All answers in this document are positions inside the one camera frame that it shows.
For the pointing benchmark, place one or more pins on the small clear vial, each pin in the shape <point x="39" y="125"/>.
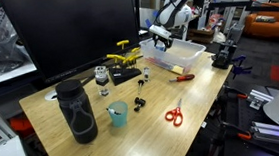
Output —
<point x="146" y="72"/>

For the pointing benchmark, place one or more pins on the black table clamp vise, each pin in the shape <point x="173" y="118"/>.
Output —
<point x="224" y="58"/>

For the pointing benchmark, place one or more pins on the red handled screwdriver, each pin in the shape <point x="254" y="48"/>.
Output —
<point x="183" y="78"/>

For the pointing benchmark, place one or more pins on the yellow sponge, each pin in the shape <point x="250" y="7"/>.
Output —
<point x="178" y="69"/>

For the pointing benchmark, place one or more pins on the aluminium extrusion rail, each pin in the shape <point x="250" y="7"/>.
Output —
<point x="265" y="132"/>

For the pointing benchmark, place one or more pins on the red scissors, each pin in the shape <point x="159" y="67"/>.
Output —
<point x="175" y="115"/>

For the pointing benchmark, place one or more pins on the yellow hex key set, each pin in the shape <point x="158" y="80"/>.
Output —
<point x="124" y="67"/>

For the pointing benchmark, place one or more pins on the blue spring clamp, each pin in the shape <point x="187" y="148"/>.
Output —
<point x="238" y="67"/>

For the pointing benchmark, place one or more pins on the black handled metal pin tool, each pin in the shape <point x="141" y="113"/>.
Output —
<point x="140" y="84"/>

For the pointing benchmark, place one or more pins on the large black water bottle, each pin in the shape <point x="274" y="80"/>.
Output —
<point x="75" y="106"/>

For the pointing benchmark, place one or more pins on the clear glass jar black band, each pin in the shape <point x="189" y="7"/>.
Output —
<point x="101" y="78"/>

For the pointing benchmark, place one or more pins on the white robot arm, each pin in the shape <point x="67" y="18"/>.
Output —
<point x="173" y="13"/>

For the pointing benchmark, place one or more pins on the small black knob tool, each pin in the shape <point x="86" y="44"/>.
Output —
<point x="139" y="102"/>

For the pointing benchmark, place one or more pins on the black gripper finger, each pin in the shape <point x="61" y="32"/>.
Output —
<point x="155" y="39"/>
<point x="168" y="44"/>

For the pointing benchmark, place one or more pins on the black computer monitor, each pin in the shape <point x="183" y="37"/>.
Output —
<point x="65" y="37"/>

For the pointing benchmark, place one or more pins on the orange sofa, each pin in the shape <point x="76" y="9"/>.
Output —
<point x="263" y="21"/>

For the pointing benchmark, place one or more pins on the blue water bottle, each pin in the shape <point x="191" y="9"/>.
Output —
<point x="160" y="46"/>

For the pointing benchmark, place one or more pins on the clear plastic container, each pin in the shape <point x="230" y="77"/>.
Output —
<point x="182" y="53"/>

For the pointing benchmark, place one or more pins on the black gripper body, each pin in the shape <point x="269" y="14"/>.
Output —
<point x="161" y="32"/>

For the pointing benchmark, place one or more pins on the black marker in cup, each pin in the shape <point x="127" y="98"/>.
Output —
<point x="112" y="111"/>

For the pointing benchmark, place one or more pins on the teal plastic cup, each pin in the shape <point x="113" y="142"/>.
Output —
<point x="121" y="107"/>

